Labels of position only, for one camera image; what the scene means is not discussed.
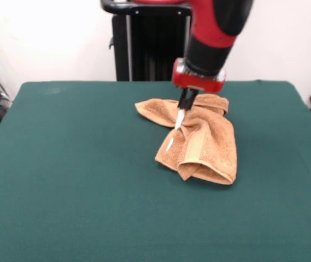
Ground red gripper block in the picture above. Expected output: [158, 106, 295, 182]
[171, 57, 228, 112]

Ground tan terry towel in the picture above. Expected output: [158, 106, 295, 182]
[134, 94, 239, 186]

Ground dark green table cloth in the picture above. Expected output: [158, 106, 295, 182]
[0, 80, 311, 262]

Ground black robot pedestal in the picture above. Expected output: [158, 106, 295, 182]
[99, 0, 194, 82]

